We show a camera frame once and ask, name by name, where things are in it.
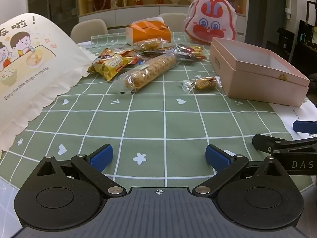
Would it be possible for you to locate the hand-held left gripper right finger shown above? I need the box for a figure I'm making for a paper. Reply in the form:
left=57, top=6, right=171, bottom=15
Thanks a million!
left=193, top=144, right=285, bottom=199

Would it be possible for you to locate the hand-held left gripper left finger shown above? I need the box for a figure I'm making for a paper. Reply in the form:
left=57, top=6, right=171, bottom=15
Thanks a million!
left=37, top=144, right=127, bottom=199

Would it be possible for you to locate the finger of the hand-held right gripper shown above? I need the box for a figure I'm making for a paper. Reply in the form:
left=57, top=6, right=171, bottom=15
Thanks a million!
left=293, top=120, right=317, bottom=132
left=252, top=134, right=317, bottom=157

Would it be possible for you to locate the pink cardboard box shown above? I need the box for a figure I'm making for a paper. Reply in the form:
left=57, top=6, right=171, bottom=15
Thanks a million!
left=210, top=37, right=310, bottom=107

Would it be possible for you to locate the yellow snack packet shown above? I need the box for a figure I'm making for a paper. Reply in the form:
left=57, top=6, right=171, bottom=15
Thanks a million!
left=88, top=48, right=137, bottom=81

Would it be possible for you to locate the long clear biscuit packet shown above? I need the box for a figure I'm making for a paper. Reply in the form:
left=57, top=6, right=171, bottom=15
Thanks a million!
left=110, top=52, right=179, bottom=95

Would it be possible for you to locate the red black snack packet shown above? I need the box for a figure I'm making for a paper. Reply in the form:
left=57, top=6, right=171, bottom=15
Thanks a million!
left=173, top=45, right=207, bottom=61

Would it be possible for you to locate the gold round snack packet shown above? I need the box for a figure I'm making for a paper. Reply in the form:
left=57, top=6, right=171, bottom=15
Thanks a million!
left=189, top=45, right=203, bottom=56

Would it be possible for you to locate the dark red snack pouch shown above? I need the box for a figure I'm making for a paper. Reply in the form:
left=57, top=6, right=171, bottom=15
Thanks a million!
left=144, top=50, right=177, bottom=56

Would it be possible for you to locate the green checked tablecloth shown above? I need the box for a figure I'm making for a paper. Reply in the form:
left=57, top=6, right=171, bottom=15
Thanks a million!
left=0, top=31, right=317, bottom=204

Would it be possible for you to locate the small clear gold snack packet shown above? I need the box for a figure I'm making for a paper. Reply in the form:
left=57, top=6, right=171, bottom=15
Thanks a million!
left=182, top=76, right=223, bottom=93

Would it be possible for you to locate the black appliance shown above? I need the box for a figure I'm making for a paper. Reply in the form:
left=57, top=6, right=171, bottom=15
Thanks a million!
left=276, top=27, right=296, bottom=62

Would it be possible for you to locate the red-edged cracker packet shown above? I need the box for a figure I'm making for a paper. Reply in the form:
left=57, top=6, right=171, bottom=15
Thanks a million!
left=122, top=50, right=139, bottom=65

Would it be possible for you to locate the cream cartoon print bag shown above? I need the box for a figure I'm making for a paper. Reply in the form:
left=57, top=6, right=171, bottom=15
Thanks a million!
left=0, top=12, right=96, bottom=152

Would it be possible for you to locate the round pastry packet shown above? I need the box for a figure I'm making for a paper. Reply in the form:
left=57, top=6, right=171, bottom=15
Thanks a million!
left=135, top=37, right=166, bottom=51

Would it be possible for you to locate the beige chair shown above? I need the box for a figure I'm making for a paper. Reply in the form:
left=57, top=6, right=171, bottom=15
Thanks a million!
left=158, top=13, right=190, bottom=32
left=71, top=19, right=109, bottom=41

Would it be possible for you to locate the white red rabbit bag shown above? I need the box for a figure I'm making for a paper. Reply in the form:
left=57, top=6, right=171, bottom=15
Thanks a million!
left=184, top=0, right=238, bottom=45

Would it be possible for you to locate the orange tissue box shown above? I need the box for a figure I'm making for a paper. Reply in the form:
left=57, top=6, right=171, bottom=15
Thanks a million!
left=125, top=17, right=172, bottom=46

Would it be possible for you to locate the white wooden display cabinet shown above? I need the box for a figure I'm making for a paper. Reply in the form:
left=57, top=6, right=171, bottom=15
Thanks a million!
left=75, top=0, right=248, bottom=28

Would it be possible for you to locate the glass door cabinet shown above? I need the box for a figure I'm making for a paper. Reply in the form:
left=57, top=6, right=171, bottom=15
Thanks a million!
left=27, top=0, right=80, bottom=34

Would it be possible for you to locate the white wall dispenser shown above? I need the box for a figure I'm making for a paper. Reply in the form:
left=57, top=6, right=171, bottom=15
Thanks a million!
left=285, top=0, right=294, bottom=18

